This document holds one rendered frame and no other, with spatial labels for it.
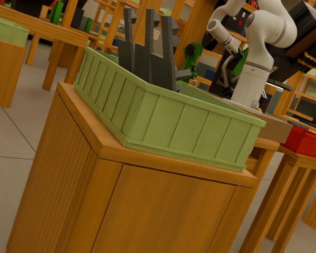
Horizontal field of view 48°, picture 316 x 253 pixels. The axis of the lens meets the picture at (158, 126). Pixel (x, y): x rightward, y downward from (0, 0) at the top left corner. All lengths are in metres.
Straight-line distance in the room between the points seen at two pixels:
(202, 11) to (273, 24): 0.92
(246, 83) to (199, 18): 0.95
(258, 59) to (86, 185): 1.00
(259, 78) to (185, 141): 0.74
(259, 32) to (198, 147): 0.75
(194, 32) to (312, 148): 1.05
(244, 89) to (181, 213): 0.75
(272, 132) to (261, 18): 0.50
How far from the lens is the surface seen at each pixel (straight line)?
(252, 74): 1.62
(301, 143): 2.02
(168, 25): 0.96
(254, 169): 1.69
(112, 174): 0.89
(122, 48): 1.37
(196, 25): 2.45
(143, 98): 0.86
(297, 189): 2.91
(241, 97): 1.62
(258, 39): 1.61
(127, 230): 1.00
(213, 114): 0.98
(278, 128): 1.69
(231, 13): 2.16
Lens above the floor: 1.04
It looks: 11 degrees down
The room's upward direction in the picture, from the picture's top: 21 degrees clockwise
